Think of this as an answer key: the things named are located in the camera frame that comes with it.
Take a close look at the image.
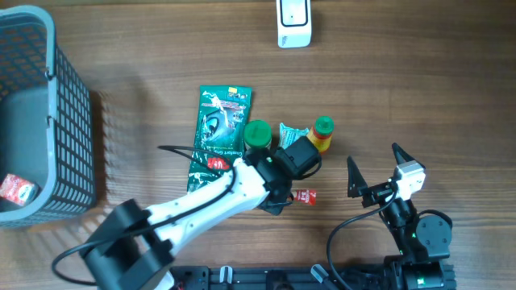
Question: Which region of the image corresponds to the black camera cable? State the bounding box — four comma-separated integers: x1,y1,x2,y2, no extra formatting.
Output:
325,192,398,290

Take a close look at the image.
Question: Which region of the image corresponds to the red small sachet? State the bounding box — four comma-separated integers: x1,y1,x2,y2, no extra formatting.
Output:
293,189,317,206

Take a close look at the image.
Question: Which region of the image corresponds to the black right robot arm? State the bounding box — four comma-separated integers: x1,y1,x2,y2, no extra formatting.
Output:
347,143,456,289

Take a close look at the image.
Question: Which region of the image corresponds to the red snack pack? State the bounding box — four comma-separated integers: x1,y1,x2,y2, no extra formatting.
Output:
1,173,39,206

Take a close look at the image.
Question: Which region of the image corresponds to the green lid small jar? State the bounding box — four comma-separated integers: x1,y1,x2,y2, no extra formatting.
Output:
243,119,273,150

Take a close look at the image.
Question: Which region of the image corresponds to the grey plastic shopping basket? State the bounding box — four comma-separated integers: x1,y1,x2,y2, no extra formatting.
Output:
1,5,96,228

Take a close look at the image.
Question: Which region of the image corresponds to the sriracha sauce bottle green cap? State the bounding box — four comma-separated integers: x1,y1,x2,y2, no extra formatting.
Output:
306,116,335,154

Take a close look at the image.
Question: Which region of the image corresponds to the light teal tissue pack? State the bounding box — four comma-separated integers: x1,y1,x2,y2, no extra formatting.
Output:
278,122,310,149

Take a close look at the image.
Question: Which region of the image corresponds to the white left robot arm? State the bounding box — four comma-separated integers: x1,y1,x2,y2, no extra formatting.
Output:
51,137,322,289

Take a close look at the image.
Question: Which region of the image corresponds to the white barcode scanner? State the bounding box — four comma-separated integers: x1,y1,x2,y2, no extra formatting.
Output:
276,0,312,49

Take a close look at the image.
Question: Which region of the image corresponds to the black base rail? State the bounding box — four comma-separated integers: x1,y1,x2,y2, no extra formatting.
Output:
171,263,457,290

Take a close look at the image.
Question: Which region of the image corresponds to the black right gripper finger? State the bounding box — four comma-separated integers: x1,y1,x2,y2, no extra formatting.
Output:
347,156,368,198
392,143,424,168

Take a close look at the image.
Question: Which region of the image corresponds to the green 3M gloves packet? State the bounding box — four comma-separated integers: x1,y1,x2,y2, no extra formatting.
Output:
187,85,252,193

